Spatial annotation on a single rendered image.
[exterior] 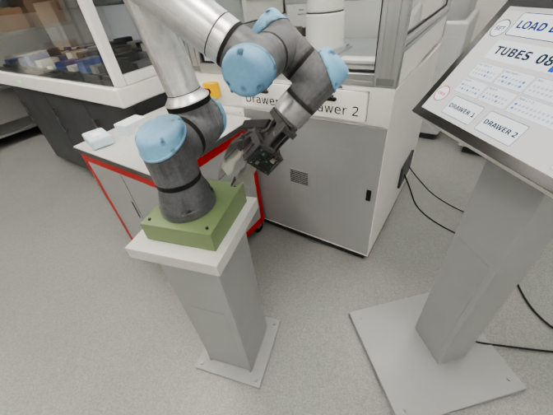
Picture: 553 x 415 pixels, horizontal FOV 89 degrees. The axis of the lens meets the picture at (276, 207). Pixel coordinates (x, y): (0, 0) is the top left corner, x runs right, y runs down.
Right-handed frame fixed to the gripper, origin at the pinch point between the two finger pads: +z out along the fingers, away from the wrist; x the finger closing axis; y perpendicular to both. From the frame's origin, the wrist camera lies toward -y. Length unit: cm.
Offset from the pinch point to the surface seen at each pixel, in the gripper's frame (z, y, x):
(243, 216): 9.4, -1.0, 12.6
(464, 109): -49, 7, 31
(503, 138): -47, 20, 30
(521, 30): -67, 2, 29
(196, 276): 29.9, 6.4, 10.1
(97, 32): 23, -114, -41
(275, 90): -16, -64, 23
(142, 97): 41, -119, -11
